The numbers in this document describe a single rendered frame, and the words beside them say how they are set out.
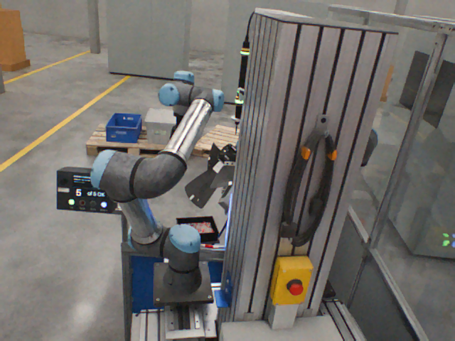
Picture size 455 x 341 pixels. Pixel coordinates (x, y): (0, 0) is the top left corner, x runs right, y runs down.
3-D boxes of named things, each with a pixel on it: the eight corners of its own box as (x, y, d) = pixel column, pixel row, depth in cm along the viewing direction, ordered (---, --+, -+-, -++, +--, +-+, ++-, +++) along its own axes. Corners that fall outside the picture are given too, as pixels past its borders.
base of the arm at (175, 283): (203, 293, 139) (205, 273, 135) (163, 295, 136) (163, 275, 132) (199, 266, 152) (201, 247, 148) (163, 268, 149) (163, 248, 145)
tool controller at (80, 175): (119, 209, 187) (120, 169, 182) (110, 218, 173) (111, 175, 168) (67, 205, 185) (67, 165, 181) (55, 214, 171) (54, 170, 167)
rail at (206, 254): (288, 262, 201) (291, 251, 197) (290, 267, 197) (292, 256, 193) (122, 249, 196) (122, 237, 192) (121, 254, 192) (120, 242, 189)
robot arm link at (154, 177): (168, 188, 93) (225, 81, 124) (129, 179, 95) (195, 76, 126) (174, 214, 102) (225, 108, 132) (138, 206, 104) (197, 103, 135)
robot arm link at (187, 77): (169, 72, 132) (178, 69, 139) (168, 102, 137) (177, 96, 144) (190, 76, 131) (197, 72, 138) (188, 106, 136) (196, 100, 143)
